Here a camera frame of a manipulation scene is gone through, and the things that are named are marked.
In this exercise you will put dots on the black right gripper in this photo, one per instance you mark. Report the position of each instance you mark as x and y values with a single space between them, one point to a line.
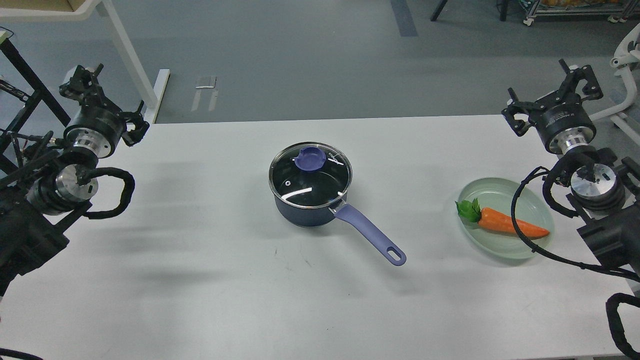
567 122

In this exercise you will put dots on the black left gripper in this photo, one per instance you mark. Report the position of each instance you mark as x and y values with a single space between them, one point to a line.
94 127

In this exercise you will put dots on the glass pot lid purple knob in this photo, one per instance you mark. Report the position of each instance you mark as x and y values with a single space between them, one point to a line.
310 175

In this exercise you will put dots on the dark blue saucepan purple handle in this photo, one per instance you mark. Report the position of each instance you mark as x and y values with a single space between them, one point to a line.
347 213

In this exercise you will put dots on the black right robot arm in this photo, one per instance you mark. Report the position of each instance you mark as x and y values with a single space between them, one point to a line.
584 182

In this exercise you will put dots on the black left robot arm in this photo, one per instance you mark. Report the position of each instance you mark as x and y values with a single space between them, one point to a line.
56 177

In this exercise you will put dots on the white chair base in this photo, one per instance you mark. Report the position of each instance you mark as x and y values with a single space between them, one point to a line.
623 62

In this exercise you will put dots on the pale green oval plate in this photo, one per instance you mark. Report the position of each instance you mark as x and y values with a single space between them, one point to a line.
498 193

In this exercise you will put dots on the wheeled metal cart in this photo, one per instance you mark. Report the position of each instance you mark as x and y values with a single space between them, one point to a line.
614 11

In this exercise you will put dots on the orange toy carrot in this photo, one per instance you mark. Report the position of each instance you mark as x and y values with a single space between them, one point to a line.
493 220

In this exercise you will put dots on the white desk frame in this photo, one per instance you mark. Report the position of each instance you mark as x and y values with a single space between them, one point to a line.
79 10

